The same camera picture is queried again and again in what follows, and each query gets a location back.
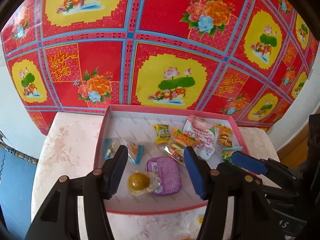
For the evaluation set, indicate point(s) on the yellow candy packet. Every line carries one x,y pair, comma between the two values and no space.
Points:
163,134

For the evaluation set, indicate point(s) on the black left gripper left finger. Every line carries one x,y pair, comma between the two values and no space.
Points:
57,217

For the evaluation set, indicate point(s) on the red floral patterned cloth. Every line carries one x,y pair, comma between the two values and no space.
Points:
248,59

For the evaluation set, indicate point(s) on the colourful gummy candy packet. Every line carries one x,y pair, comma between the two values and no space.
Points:
177,143

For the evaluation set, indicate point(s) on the pink shallow cardboard box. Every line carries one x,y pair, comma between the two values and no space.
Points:
135,123

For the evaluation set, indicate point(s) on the orange burger snack packet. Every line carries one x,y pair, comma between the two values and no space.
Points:
225,135

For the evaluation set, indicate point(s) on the green pea snack bag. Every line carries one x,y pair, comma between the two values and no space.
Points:
227,152

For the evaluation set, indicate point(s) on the clear blue candy packet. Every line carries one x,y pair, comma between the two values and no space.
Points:
135,151

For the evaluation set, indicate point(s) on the pink white drink pouch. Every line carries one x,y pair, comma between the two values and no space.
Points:
204,133

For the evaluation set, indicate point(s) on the blue foam floor mat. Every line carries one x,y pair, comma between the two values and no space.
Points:
17,177

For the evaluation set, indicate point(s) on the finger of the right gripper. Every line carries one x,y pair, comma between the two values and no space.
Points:
232,170
259,166

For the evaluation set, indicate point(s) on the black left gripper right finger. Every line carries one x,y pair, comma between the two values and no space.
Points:
250,205

